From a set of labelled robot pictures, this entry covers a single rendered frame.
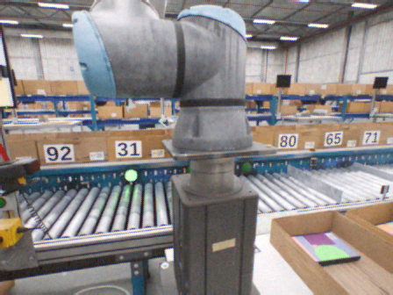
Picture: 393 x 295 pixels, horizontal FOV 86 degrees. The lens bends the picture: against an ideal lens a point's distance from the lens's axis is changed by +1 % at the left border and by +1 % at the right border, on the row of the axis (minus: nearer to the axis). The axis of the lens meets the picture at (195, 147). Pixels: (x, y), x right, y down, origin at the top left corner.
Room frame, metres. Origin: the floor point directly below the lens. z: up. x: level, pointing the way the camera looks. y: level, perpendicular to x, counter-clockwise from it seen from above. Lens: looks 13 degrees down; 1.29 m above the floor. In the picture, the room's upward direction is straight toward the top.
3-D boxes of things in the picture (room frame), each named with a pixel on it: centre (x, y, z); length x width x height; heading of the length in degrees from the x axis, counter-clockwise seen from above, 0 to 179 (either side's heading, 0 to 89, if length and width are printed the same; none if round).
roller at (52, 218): (0.96, 0.70, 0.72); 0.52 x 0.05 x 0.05; 12
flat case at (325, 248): (0.64, -0.43, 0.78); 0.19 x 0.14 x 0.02; 99
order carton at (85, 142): (1.41, 0.78, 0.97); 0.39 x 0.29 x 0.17; 102
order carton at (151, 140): (1.49, 0.40, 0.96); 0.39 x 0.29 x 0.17; 102
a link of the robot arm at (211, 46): (0.50, -0.03, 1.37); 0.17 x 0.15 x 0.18; 107
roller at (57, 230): (0.97, 0.64, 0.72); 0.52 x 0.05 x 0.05; 12
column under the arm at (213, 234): (0.50, -0.04, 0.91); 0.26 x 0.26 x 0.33; 16
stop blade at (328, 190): (1.26, -0.73, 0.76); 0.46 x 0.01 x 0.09; 12
